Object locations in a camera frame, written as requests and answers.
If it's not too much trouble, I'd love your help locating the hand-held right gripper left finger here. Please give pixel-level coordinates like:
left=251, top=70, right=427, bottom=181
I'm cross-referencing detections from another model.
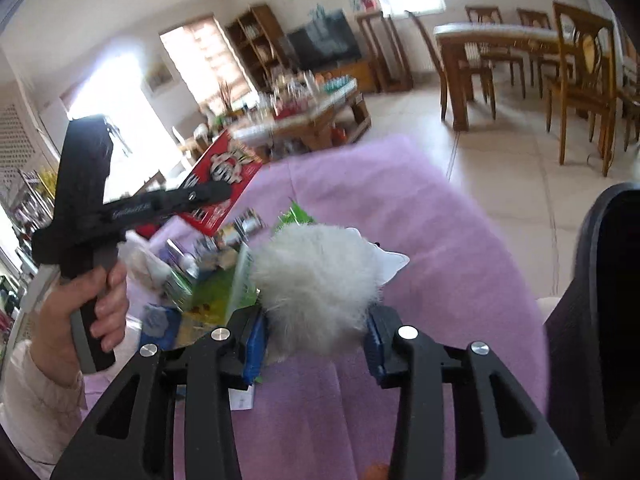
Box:
left=50, top=305, right=269, bottom=480

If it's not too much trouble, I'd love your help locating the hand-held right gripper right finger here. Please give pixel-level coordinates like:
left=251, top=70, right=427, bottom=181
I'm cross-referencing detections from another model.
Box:
left=366, top=305, right=581, bottom=480

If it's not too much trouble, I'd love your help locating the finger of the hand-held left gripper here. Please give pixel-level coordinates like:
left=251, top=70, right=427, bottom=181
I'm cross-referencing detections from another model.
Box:
left=102, top=181, right=233, bottom=232

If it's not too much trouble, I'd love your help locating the white fluffy pompom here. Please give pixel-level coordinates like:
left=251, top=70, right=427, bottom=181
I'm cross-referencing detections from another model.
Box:
left=252, top=222, right=411, bottom=367

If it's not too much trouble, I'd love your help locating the person's left forearm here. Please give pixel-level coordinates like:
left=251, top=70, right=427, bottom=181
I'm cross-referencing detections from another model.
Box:
left=0, top=340, right=87, bottom=480

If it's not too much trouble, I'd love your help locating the person's left hand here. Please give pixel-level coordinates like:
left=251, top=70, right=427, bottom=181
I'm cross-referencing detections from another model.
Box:
left=31, top=261, right=130, bottom=377

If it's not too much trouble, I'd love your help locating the white crumpled tissue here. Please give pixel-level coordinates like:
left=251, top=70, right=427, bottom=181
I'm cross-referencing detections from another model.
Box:
left=119, top=237, right=169, bottom=292

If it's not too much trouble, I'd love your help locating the green yellow carton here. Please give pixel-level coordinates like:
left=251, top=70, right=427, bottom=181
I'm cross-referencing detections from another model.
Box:
left=182, top=242, right=261, bottom=334

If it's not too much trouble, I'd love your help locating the white lattice radiator cover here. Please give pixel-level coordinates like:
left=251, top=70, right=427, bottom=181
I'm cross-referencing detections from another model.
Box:
left=0, top=102, right=57, bottom=188

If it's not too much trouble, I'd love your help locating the red printed box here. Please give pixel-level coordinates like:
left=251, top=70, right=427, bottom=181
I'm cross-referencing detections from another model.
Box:
left=177, top=127, right=264, bottom=237

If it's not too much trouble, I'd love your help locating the pile of small wrappers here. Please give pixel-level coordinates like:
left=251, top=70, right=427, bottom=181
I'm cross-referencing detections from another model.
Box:
left=165, top=210, right=266, bottom=282

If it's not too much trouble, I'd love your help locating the blue small packet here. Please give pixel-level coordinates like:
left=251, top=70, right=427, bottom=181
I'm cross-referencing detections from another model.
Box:
left=142, top=305, right=182, bottom=352

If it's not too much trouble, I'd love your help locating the green snack packet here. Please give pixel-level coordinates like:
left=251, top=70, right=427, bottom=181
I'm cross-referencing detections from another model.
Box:
left=272, top=201, right=317, bottom=234

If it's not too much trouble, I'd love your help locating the purple tablecloth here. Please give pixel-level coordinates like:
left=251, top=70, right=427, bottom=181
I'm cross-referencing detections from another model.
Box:
left=82, top=135, right=551, bottom=480

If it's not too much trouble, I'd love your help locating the window roller blind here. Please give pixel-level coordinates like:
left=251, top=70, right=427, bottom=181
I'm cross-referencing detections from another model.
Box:
left=160, top=15, right=252, bottom=107

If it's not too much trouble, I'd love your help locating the wooden coffee table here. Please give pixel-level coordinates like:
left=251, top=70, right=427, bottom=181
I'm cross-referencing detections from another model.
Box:
left=215, top=77, right=374, bottom=154

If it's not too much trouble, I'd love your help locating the wooden bookshelf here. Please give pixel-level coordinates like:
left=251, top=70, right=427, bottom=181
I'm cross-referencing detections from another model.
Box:
left=225, top=4, right=297, bottom=94

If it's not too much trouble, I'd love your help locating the black television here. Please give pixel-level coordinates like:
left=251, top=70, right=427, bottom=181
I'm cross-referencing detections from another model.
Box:
left=286, top=9, right=362, bottom=69

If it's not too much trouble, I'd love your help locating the wooden television stand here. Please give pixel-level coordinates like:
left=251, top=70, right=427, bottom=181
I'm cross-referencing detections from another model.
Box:
left=310, top=57, right=379, bottom=94

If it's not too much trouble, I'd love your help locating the tall wooden stand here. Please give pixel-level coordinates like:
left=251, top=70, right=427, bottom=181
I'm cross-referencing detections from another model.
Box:
left=355, top=10, right=415, bottom=94

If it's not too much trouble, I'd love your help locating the wooden dining chair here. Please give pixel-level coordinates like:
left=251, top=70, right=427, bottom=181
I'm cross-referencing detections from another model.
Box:
left=617, top=25, right=640, bottom=152
left=406, top=10, right=497, bottom=122
left=544, top=1, right=619, bottom=177
left=465, top=5, right=527, bottom=99
left=516, top=7, right=574, bottom=97

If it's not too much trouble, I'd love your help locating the wooden dining table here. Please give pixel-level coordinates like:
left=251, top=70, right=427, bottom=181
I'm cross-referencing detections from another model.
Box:
left=434, top=21, right=576, bottom=132

